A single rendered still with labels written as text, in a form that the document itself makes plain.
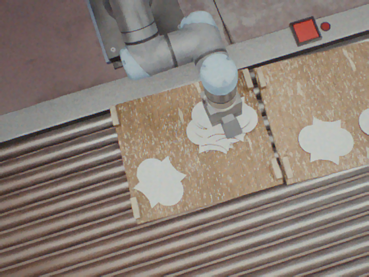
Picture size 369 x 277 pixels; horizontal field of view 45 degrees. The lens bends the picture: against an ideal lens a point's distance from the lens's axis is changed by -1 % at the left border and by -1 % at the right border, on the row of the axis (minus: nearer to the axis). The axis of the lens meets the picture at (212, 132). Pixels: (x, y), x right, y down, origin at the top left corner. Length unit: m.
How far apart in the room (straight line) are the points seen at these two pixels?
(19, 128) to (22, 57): 1.23
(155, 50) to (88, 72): 1.51
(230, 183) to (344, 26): 0.59
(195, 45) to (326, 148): 0.50
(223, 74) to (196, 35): 0.11
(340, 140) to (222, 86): 0.48
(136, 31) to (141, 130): 0.42
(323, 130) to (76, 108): 0.71
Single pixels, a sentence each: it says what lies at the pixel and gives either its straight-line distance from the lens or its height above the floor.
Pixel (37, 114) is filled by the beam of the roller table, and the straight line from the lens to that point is 1.43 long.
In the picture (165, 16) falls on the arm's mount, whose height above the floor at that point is 0.95.
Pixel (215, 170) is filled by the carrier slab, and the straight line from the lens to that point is 1.24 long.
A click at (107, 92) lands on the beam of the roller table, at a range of 1.38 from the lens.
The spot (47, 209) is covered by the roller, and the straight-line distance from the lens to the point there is 1.35.
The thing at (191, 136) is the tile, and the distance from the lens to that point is 1.25.
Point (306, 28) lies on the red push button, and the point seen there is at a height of 0.93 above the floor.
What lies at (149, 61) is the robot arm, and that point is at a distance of 0.97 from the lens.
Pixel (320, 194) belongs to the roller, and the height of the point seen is 0.92.
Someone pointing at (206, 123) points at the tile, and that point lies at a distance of 1.20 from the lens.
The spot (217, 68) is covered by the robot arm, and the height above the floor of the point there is 1.31.
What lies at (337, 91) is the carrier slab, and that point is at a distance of 1.33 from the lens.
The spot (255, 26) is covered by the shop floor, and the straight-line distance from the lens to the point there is 2.45.
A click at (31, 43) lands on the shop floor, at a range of 2.65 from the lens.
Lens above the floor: 2.16
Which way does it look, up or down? 75 degrees down
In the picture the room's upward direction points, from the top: 11 degrees counter-clockwise
